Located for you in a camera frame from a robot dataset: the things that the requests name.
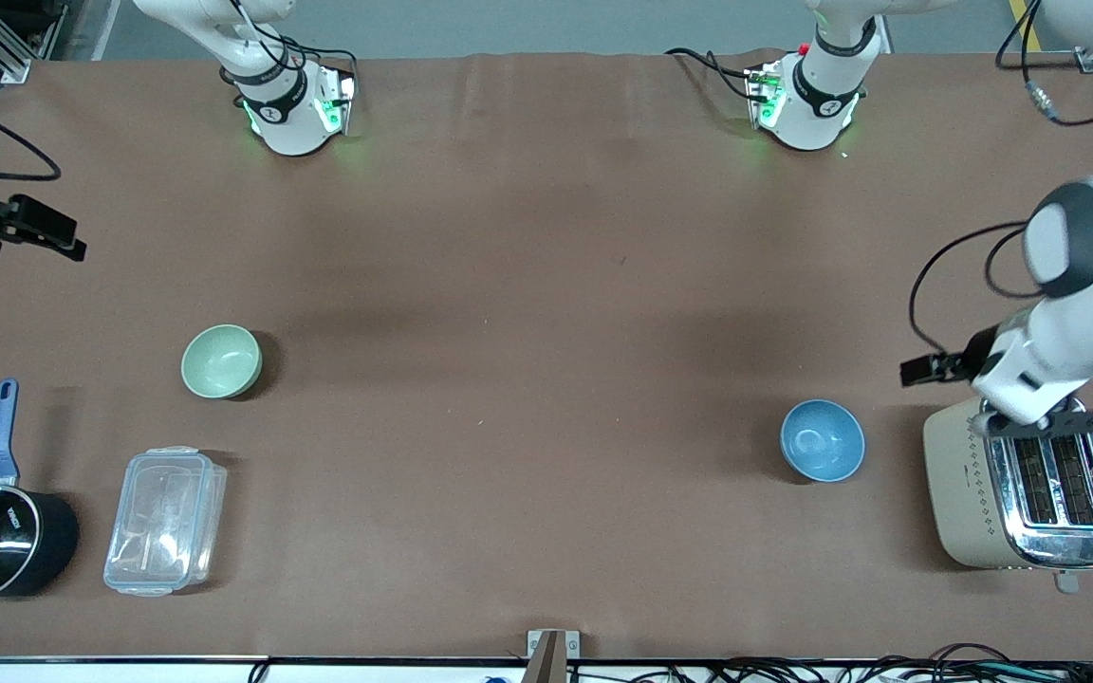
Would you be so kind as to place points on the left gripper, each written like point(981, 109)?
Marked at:
point(980, 359)

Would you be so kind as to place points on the blue bowl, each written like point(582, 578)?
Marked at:
point(822, 441)

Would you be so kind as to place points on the light green bowl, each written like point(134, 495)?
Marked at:
point(220, 362)

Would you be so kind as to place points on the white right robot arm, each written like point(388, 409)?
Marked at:
point(288, 125)

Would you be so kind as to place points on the beige chrome two-slot toaster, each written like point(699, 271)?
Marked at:
point(973, 493)

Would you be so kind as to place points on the clear plastic food container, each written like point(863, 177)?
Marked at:
point(165, 522)

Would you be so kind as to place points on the brown table cover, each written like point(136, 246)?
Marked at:
point(546, 474)

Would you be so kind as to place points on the small metal corner bracket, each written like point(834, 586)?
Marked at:
point(1092, 61)

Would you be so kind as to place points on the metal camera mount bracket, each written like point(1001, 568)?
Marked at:
point(551, 655)

